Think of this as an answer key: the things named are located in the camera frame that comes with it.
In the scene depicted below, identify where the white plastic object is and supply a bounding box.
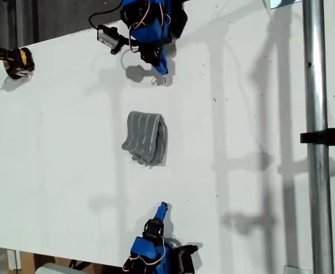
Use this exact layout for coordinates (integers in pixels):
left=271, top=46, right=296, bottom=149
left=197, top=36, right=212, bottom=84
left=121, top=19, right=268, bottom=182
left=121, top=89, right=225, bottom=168
left=35, top=262, right=71, bottom=274

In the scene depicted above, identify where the grey white-striped towel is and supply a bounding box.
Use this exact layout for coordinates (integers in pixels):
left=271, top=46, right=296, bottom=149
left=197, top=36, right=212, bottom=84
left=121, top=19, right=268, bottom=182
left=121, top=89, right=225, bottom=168
left=121, top=110, right=169, bottom=169

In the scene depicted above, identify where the black camera stalk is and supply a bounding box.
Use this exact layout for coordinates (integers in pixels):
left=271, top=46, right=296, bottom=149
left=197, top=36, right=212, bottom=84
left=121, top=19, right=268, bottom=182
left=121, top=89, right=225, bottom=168
left=110, top=34, right=131, bottom=55

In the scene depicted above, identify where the thin black camera cable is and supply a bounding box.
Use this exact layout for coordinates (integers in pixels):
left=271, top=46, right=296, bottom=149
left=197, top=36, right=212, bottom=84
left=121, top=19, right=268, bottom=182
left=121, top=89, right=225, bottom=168
left=87, top=1, right=122, bottom=29

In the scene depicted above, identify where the yellow black power drill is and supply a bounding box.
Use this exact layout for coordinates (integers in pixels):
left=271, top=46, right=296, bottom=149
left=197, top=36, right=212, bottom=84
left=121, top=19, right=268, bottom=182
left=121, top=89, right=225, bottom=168
left=0, top=42, right=35, bottom=80

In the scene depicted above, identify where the grey metal table leg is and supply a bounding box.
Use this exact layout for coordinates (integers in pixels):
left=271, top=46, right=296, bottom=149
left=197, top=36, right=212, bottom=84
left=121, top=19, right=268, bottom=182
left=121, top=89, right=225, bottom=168
left=7, top=249, right=22, bottom=271

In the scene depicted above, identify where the brown cardboard box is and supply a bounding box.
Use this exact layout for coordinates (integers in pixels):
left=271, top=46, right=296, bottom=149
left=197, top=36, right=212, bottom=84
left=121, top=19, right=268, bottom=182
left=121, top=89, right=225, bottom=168
left=18, top=250, right=122, bottom=274

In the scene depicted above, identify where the steel post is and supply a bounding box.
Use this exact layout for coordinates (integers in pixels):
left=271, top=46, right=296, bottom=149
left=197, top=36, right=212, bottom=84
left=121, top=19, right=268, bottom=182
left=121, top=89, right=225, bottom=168
left=302, top=0, right=334, bottom=274

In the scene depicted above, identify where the silver black camera box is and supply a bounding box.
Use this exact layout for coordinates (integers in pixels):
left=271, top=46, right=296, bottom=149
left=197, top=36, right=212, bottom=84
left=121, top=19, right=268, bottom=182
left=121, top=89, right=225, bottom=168
left=96, top=24, right=121, bottom=48

